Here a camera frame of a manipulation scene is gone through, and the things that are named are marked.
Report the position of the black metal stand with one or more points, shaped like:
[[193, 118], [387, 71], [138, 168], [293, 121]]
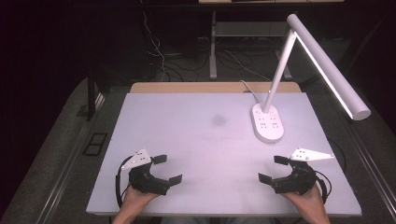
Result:
[[91, 96]]

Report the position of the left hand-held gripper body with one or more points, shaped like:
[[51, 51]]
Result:
[[146, 182]]

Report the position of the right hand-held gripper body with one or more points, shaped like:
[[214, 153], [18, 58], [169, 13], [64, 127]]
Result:
[[299, 182]]

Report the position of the person's right hand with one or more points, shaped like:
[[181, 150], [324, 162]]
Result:
[[308, 201]]

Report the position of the person's left hand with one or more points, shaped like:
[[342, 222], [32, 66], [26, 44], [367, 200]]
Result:
[[135, 200]]

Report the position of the white desk lamp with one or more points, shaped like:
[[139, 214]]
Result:
[[268, 124]]

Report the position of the grey metal table frame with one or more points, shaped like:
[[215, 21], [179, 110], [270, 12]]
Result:
[[213, 46]]

